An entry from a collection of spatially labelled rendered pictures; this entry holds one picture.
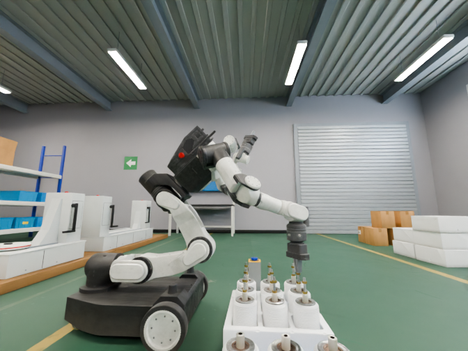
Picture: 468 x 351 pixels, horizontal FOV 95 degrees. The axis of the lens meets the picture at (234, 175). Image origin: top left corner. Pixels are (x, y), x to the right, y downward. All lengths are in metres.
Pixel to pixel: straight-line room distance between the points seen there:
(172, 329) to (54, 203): 2.22
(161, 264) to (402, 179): 6.75
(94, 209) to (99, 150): 4.41
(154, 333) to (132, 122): 6.71
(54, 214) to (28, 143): 6.43
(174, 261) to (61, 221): 1.93
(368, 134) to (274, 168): 2.77
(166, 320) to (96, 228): 2.43
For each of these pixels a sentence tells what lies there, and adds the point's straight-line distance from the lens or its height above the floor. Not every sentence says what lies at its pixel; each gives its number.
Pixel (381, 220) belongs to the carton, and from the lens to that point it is 4.66.
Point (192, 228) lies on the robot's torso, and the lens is 1.27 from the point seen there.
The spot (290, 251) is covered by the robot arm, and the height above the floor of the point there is 0.42.
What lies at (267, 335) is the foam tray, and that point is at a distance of 0.96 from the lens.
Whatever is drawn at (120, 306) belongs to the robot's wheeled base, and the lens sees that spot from 1.28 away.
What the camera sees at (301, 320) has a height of 0.20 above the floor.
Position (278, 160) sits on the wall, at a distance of 6.28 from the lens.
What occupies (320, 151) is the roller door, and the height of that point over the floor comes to 2.25.
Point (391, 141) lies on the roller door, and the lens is 7.46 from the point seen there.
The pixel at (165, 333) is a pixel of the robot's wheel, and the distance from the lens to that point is 1.18.
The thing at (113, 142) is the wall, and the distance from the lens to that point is 7.53.
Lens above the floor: 0.60
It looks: 9 degrees up
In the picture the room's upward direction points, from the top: straight up
